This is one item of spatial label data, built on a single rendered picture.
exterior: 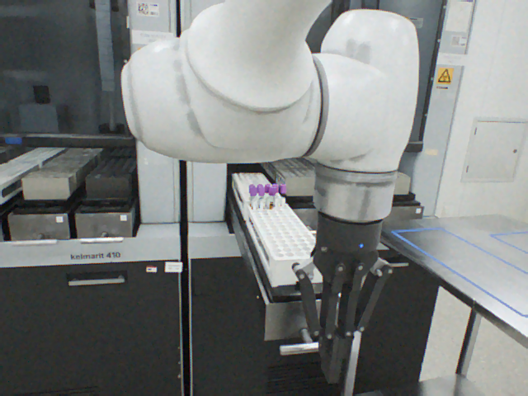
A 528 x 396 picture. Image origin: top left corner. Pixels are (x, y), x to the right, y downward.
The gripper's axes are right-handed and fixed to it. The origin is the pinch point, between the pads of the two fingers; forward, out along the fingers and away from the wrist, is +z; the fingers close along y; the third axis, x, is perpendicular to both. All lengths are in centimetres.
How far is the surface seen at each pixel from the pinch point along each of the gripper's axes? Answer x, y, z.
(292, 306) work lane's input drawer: -11.5, 2.3, 0.1
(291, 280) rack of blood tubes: -15.1, 1.7, -2.4
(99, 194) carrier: -64, 43, -3
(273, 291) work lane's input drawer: -13.4, 5.2, -1.7
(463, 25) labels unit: -66, -61, -53
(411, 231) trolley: -35.1, -33.9, -2.0
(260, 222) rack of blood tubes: -32.6, 4.0, -6.4
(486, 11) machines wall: -177, -160, -83
